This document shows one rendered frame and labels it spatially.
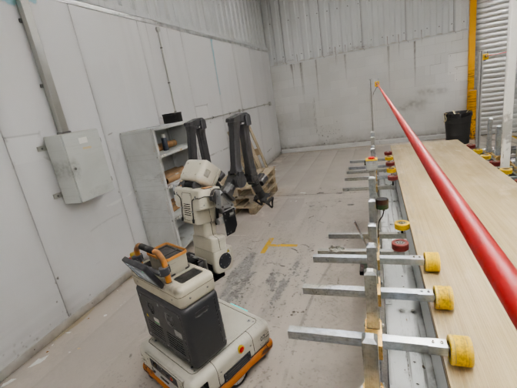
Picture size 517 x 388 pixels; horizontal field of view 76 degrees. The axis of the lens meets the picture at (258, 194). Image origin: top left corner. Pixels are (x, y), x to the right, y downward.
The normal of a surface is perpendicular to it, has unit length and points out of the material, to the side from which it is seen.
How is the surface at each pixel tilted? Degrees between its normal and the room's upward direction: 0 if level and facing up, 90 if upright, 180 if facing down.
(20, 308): 90
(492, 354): 0
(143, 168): 90
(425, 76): 90
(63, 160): 90
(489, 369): 0
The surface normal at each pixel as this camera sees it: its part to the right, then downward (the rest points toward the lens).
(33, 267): 0.94, -0.04
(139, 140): -0.32, 0.32
